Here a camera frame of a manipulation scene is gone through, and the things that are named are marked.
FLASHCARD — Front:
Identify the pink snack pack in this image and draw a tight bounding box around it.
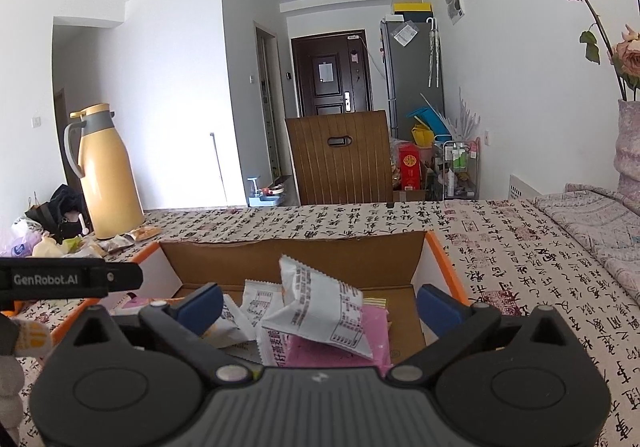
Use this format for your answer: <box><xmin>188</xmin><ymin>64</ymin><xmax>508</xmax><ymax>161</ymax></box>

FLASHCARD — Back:
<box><xmin>284</xmin><ymin>300</ymin><xmax>393</xmax><ymax>375</ymax></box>

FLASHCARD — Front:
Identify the purple tissue pack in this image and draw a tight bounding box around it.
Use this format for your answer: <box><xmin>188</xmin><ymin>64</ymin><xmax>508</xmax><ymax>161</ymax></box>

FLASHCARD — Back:
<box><xmin>0</xmin><ymin>230</ymin><xmax>42</xmax><ymax>257</ymax></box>

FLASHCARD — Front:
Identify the red cardboard snack box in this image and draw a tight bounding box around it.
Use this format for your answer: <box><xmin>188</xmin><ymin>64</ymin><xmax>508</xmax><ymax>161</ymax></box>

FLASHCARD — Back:
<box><xmin>131</xmin><ymin>231</ymin><xmax>469</xmax><ymax>363</ymax></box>

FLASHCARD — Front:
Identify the calligraphy print tablecloth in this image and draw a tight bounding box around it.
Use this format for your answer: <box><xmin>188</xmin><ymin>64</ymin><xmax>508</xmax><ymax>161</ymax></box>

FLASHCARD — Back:
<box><xmin>8</xmin><ymin>198</ymin><xmax>640</xmax><ymax>447</ymax></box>

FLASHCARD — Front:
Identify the yellow thermos jug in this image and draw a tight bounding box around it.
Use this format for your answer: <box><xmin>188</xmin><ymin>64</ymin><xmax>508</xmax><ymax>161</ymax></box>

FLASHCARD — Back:
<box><xmin>63</xmin><ymin>103</ymin><xmax>144</xmax><ymax>240</ymax></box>

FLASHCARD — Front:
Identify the brown wooden chair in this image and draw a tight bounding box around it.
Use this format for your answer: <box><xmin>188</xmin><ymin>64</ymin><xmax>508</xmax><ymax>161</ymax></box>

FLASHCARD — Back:
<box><xmin>286</xmin><ymin>110</ymin><xmax>394</xmax><ymax>206</ymax></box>

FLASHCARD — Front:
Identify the grey patterned runner cloth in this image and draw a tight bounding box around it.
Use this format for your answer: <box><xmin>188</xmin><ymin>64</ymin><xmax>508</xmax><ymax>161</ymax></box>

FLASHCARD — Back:
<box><xmin>532</xmin><ymin>184</ymin><xmax>640</xmax><ymax>304</ymax></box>

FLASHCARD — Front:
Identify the pink textured vase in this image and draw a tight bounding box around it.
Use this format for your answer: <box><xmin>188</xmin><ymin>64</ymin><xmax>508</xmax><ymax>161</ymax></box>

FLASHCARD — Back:
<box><xmin>614</xmin><ymin>100</ymin><xmax>640</xmax><ymax>202</ymax></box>

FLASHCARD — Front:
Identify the grey refrigerator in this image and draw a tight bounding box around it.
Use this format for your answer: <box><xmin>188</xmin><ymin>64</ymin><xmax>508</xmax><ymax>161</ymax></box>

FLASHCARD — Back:
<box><xmin>380</xmin><ymin>12</ymin><xmax>446</xmax><ymax>141</ymax></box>

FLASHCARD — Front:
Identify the dark brown entrance door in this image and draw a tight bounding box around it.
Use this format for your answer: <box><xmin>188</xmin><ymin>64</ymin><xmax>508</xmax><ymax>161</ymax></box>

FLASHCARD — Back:
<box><xmin>291</xmin><ymin>30</ymin><xmax>372</xmax><ymax>117</ymax></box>

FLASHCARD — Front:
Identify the wire storage rack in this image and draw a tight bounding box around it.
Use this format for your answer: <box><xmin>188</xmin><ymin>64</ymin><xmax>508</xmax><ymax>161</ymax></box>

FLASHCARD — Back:
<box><xmin>433</xmin><ymin>138</ymin><xmax>480</xmax><ymax>201</ymax></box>

